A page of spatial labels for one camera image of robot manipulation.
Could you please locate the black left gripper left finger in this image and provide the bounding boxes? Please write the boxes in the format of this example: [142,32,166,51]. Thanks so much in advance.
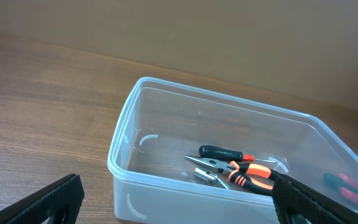
[0,174,85,224]

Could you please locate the red handled snips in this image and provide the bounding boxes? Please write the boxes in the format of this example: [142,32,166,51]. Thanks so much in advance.
[334,174,358,207]

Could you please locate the black red handled screwdriver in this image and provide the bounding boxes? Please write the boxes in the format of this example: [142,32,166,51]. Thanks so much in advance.
[198,145,274,162]

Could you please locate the green handled screwdriver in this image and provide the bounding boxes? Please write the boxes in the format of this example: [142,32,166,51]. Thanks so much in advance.
[323,173,358,208]

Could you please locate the orange black needle-nose pliers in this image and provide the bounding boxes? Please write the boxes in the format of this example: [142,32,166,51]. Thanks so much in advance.
[185,155,280,196]

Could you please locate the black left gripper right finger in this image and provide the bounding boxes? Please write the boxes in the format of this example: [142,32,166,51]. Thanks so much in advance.
[272,174,358,224]

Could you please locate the clear plastic container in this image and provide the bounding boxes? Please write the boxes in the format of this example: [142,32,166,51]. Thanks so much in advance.
[107,77,358,223]

